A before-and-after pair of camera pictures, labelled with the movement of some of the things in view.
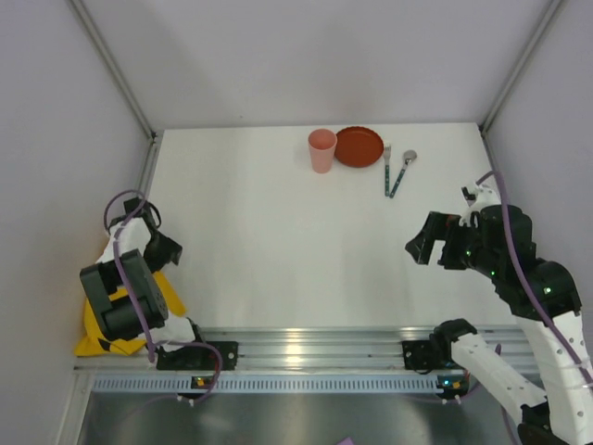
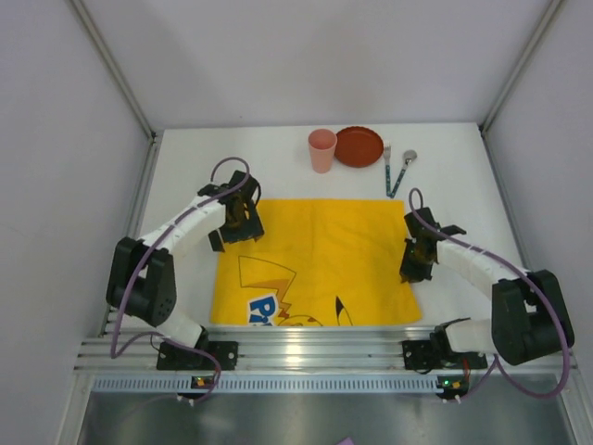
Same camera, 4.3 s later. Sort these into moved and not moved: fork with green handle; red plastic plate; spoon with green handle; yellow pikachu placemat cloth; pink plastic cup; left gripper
Moved: left gripper; yellow pikachu placemat cloth
Not moved: pink plastic cup; red plastic plate; fork with green handle; spoon with green handle
